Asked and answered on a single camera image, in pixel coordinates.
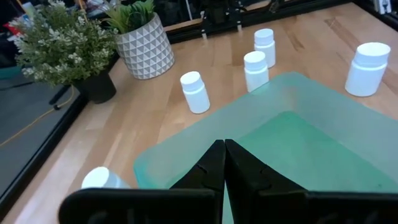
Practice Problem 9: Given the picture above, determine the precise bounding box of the teal floor mat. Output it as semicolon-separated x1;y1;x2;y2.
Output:
0;65;25;80

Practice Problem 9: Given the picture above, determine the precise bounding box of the orange-yellow power cable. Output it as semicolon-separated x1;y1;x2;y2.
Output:
0;86;76;147

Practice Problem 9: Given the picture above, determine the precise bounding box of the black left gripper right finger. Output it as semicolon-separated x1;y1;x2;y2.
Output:
224;138;398;224

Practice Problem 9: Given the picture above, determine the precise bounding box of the succulent in white geometric pot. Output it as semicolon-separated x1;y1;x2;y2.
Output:
101;0;176;81

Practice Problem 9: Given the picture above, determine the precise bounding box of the black desk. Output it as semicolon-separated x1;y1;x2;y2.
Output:
49;84;72;111

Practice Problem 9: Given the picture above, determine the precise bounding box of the large white pill bottle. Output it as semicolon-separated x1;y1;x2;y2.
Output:
344;41;392;98

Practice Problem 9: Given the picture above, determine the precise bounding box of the red box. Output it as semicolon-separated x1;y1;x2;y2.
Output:
2;22;20;35

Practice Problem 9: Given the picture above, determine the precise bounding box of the translucent teal plastic basket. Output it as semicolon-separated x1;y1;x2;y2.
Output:
132;71;398;224

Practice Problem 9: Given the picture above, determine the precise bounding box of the small white pill bottle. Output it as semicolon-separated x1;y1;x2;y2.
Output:
80;166;132;190
179;70;211;115
253;27;277;69
243;50;271;94

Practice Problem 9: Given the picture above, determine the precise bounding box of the white-flowered plant in black pot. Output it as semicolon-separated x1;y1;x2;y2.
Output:
8;0;119;105

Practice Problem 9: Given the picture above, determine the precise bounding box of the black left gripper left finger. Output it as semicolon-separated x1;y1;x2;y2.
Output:
58;139;226;224

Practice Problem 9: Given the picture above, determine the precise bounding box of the black aluminium table frame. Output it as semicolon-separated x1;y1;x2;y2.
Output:
0;0;398;218

